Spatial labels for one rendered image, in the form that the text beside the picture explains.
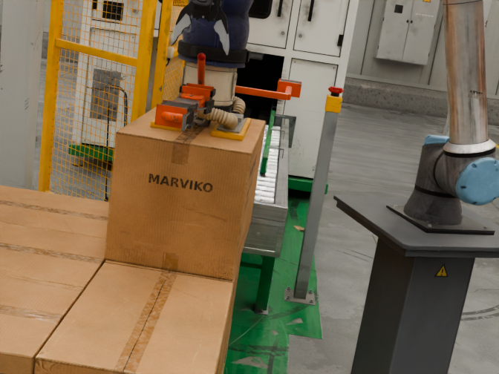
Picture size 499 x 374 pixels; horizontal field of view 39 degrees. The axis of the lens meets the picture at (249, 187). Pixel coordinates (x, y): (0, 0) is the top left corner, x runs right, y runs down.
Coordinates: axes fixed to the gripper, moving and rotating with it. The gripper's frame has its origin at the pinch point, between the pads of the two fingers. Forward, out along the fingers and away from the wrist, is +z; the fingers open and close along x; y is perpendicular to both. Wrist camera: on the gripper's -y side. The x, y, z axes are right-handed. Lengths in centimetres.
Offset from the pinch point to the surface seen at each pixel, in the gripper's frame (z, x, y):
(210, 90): 12.1, -2.6, 20.2
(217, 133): 25.5, -6.4, 24.9
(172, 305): 67, -5, -13
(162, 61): 24, 44, 200
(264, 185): 66, -23, 135
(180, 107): 12.1, -0.6, -22.4
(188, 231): 53, -4, 11
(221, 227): 50, -13, 10
